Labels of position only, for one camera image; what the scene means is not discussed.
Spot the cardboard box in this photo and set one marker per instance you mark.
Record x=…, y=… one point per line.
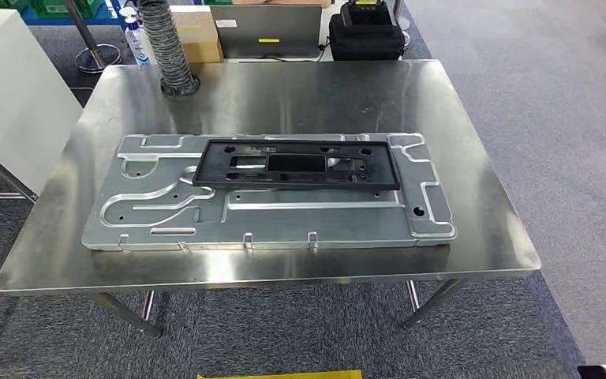
x=198, y=36

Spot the metal pole stand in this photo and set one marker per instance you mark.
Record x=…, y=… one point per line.
x=96, y=57

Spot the grey metal fixture plate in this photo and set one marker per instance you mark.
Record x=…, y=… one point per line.
x=282, y=225

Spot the white cabinet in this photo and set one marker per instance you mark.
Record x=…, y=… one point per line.
x=15, y=94

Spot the green plastic crate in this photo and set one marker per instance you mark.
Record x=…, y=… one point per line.
x=52, y=8

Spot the black plastic frame part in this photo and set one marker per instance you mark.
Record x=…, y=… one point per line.
x=376, y=175

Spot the clear plastic bottle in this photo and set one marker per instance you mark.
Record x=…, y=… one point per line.
x=138, y=44

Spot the stainless steel workbench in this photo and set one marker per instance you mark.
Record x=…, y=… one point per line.
x=308, y=99

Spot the blue plastic crate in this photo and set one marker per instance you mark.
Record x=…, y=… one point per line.
x=47, y=21

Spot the black bag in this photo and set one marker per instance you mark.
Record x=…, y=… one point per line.
x=365, y=42

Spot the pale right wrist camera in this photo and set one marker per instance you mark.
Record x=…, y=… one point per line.
x=603, y=371

